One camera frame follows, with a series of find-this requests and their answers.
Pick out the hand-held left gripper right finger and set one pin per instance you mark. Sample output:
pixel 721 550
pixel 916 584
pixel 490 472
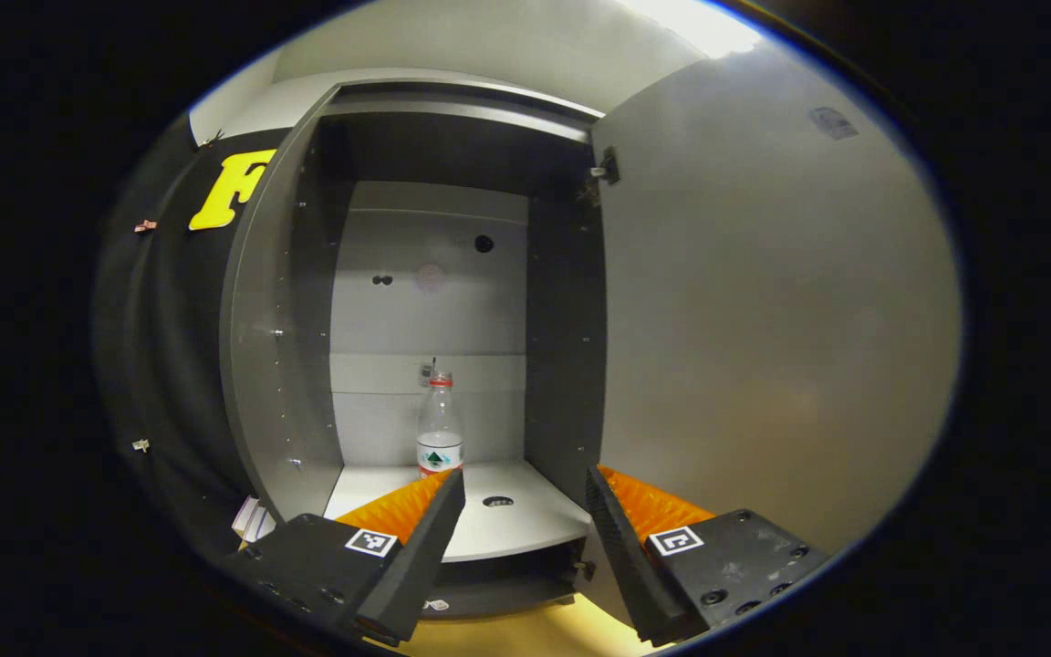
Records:
pixel 621 547

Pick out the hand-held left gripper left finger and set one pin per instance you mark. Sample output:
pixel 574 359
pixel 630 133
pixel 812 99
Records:
pixel 425 557

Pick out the clear plastic bottle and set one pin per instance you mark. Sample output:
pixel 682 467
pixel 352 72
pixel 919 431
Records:
pixel 440 429

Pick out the grey cabinet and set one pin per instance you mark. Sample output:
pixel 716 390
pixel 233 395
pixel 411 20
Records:
pixel 275 392

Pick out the beige cabinet door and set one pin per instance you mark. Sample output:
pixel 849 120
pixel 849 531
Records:
pixel 763 319

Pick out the black door hinge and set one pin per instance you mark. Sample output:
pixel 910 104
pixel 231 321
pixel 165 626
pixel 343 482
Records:
pixel 608 167
pixel 586 569

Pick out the white cabinet shelf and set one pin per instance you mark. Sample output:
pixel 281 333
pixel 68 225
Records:
pixel 525 520

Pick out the small white object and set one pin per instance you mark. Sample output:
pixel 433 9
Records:
pixel 435 604

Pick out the beige book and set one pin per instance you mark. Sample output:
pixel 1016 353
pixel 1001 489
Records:
pixel 244 518

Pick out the black backdrop cloth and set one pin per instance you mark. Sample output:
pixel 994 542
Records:
pixel 179 365

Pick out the pink clip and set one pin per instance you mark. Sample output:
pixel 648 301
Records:
pixel 145 225

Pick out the black clip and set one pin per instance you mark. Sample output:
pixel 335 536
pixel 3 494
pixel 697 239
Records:
pixel 212 139

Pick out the long ceiling light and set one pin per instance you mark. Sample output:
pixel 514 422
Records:
pixel 699 23

